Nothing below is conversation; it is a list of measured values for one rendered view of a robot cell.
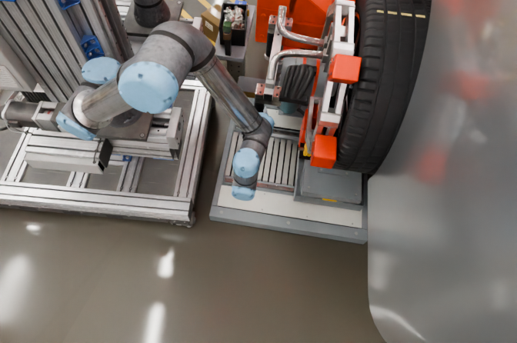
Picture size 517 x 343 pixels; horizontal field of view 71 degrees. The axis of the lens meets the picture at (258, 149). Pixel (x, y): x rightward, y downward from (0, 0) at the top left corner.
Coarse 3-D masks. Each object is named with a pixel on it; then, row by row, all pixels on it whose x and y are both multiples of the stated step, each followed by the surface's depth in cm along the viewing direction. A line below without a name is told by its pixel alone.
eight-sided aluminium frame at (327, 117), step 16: (336, 0) 119; (336, 16) 115; (352, 16) 116; (336, 32) 112; (352, 32) 112; (320, 48) 155; (336, 48) 108; (352, 48) 109; (336, 96) 116; (320, 112) 114; (336, 112) 114; (320, 128) 119
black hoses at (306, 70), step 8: (304, 64) 116; (288, 72) 114; (296, 72) 113; (304, 72) 113; (312, 72) 114; (288, 80) 114; (296, 80) 114; (304, 80) 114; (288, 88) 115; (296, 88) 114; (304, 88) 114; (280, 96) 116; (288, 96) 116; (296, 96) 116; (304, 96) 117; (304, 104) 117
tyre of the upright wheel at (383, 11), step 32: (384, 0) 113; (416, 0) 114; (384, 32) 106; (416, 32) 106; (384, 64) 104; (416, 64) 104; (352, 96) 110; (384, 96) 105; (352, 128) 111; (384, 128) 110; (352, 160) 123
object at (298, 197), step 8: (304, 160) 200; (296, 168) 202; (296, 176) 195; (296, 184) 190; (296, 192) 190; (296, 200) 192; (304, 200) 191; (312, 200) 189; (320, 200) 187; (328, 200) 186; (344, 208) 193; (352, 208) 191; (360, 208) 189
